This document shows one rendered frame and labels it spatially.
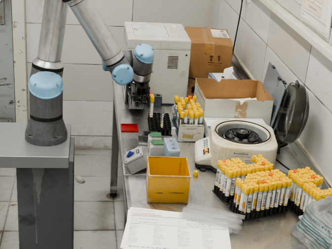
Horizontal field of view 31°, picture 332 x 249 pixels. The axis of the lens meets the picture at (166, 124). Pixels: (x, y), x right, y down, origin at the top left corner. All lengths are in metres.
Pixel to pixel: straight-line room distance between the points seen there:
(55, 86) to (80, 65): 1.87
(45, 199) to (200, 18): 2.06
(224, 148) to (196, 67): 1.02
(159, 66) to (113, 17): 1.33
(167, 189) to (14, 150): 0.57
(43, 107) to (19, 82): 1.85
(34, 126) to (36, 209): 0.31
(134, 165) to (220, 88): 0.72
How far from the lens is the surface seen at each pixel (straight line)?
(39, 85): 2.07
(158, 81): 2.59
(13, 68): 3.91
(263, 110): 2.41
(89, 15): 2.02
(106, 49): 2.06
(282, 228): 1.85
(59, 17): 2.15
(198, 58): 2.97
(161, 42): 2.53
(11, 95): 3.97
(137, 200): 1.89
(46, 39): 2.17
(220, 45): 2.97
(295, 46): 2.39
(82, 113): 4.05
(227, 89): 2.59
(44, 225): 2.26
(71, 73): 3.95
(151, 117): 2.43
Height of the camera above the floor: 1.86
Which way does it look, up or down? 24 degrees down
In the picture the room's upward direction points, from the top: 4 degrees clockwise
